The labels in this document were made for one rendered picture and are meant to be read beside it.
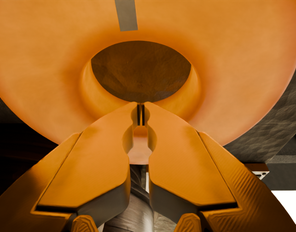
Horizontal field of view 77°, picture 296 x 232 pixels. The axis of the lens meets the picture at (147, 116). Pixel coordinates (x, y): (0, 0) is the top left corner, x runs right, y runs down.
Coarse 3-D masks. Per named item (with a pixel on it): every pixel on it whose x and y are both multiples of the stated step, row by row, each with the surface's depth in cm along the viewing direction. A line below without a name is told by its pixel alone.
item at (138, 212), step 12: (0, 168) 21; (12, 168) 21; (24, 168) 21; (0, 180) 20; (12, 180) 20; (0, 192) 19; (132, 204) 27; (144, 204) 31; (120, 216) 25; (132, 216) 26; (144, 216) 29; (108, 228) 21; (120, 228) 22; (132, 228) 25; (144, 228) 28
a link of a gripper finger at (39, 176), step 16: (64, 144) 8; (48, 160) 7; (64, 160) 7; (32, 176) 7; (48, 176) 7; (16, 192) 6; (32, 192) 6; (0, 208) 6; (16, 208) 6; (32, 208) 6; (0, 224) 5; (16, 224) 5; (32, 224) 5; (48, 224) 5; (64, 224) 5
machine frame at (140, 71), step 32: (96, 64) 16; (128, 64) 16; (160, 64) 16; (128, 96) 19; (160, 96) 19; (288, 96) 19; (256, 128) 32; (288, 128) 32; (256, 160) 39; (160, 224) 75
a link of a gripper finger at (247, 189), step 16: (208, 144) 8; (224, 160) 7; (224, 176) 7; (240, 176) 7; (256, 176) 7; (240, 192) 6; (256, 192) 6; (272, 192) 6; (224, 208) 6; (240, 208) 6; (256, 208) 6; (272, 208) 6; (208, 224) 5; (224, 224) 5; (240, 224) 5; (256, 224) 5; (272, 224) 5; (288, 224) 5
